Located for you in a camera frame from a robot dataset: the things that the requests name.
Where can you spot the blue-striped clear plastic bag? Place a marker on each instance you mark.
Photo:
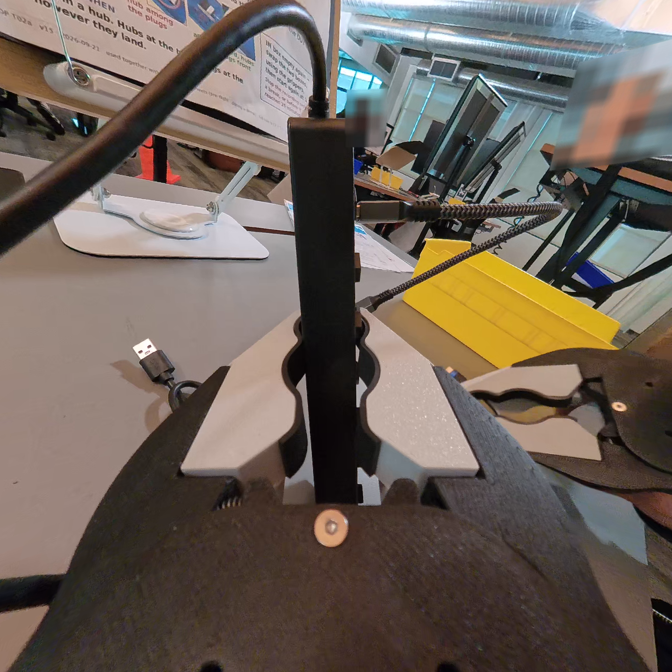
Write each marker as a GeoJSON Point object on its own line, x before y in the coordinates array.
{"type": "Point", "coordinates": [383, 257]}

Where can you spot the dark green zip jacket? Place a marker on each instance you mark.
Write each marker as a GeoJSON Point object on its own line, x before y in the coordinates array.
{"type": "Point", "coordinates": [662, 640]}

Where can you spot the black multi-port USB hub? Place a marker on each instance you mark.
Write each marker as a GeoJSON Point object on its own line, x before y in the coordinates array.
{"type": "Point", "coordinates": [323, 262]}

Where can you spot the blue plastic bin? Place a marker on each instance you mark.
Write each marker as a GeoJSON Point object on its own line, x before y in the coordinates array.
{"type": "Point", "coordinates": [590, 273]}

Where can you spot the orange traffic cone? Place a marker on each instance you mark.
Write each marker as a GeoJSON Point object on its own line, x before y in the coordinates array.
{"type": "Point", "coordinates": [157, 162]}

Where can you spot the computer monitor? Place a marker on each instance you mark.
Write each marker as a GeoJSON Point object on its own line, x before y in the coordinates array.
{"type": "Point", "coordinates": [467, 126]}
{"type": "Point", "coordinates": [498, 157]}

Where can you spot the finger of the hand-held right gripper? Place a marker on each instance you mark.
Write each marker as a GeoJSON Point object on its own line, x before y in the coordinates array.
{"type": "Point", "coordinates": [535, 379]}
{"type": "Point", "coordinates": [561, 438]}

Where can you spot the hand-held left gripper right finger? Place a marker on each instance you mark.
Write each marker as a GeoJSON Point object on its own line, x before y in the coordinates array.
{"type": "Point", "coordinates": [420, 420]}

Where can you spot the printed instruction sheet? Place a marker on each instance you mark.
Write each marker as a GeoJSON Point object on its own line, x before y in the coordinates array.
{"type": "Point", "coordinates": [105, 36]}

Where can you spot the yellow plastic bin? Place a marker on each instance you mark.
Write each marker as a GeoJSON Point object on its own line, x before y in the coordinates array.
{"type": "Point", "coordinates": [388, 178]}
{"type": "Point", "coordinates": [514, 309]}

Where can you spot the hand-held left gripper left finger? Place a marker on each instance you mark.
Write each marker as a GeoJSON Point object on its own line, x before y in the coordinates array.
{"type": "Point", "coordinates": [241, 420]}

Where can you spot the silver ventilation duct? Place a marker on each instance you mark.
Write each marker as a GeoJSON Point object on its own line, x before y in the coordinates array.
{"type": "Point", "coordinates": [472, 39]}

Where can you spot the grey desk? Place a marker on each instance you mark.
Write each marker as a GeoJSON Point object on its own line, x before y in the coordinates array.
{"type": "Point", "coordinates": [105, 304]}

